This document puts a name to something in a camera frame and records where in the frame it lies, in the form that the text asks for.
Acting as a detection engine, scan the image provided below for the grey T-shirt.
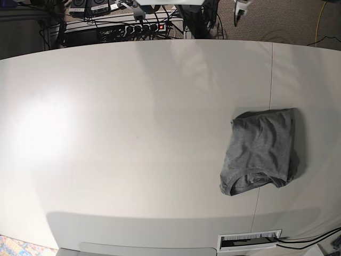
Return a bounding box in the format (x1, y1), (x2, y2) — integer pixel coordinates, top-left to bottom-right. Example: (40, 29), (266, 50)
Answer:
(220, 108), (297, 196)

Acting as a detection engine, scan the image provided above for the black power strip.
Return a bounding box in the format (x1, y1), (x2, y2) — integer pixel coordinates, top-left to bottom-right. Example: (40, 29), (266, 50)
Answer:
(115, 23), (167, 37)

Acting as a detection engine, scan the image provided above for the black foot pedal middle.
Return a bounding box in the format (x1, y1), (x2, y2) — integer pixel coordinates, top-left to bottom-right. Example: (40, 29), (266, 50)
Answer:
(90, 0), (109, 14)

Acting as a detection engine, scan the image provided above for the black foot pedal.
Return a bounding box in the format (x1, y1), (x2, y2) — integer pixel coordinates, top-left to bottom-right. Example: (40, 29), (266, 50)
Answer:
(69, 0), (87, 15)
(90, 0), (109, 14)

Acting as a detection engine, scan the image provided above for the black foot pedal left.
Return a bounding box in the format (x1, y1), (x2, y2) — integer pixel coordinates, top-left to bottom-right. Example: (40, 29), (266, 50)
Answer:
(69, 0), (87, 15)

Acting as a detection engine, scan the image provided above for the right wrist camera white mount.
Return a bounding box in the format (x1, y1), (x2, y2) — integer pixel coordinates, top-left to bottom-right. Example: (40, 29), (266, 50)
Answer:
(115, 1), (145, 21)

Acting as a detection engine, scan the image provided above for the table cable grommet slot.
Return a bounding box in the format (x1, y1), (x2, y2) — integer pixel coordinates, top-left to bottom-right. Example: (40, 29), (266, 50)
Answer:
(217, 229), (282, 253)

